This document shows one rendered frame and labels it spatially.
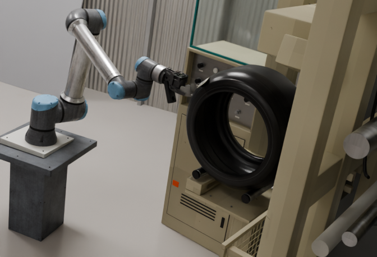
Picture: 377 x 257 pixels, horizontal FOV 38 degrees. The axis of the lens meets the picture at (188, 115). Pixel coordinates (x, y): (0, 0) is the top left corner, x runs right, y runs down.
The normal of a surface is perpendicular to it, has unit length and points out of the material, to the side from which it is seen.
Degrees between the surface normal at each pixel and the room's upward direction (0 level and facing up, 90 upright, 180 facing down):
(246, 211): 0
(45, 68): 78
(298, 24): 90
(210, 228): 90
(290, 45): 72
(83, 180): 0
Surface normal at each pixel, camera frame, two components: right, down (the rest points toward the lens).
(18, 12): -0.33, 0.09
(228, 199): 0.14, -0.92
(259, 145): -0.59, 0.22
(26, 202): -0.37, 0.29
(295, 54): -0.52, -0.07
